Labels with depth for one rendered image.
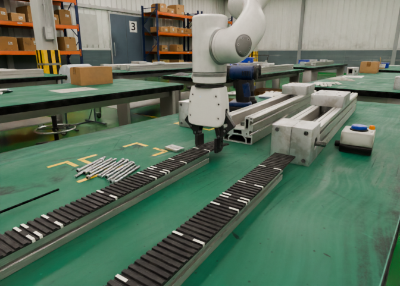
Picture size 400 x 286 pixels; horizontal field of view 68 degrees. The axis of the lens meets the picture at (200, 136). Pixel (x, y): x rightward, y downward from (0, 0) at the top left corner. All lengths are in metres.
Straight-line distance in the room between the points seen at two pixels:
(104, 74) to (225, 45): 2.25
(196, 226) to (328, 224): 0.23
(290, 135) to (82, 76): 2.21
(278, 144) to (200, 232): 0.42
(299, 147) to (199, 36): 0.36
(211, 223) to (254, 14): 0.45
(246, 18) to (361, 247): 0.48
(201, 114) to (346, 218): 0.39
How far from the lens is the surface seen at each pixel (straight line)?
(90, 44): 12.73
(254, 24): 0.69
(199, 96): 0.74
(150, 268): 0.37
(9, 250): 0.46
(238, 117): 0.97
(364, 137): 0.92
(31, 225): 0.51
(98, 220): 0.53
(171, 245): 0.41
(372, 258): 0.50
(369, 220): 0.59
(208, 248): 0.44
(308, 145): 0.77
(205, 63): 0.71
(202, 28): 0.72
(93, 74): 2.79
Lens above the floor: 1.05
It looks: 16 degrees down
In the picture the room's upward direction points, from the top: straight up
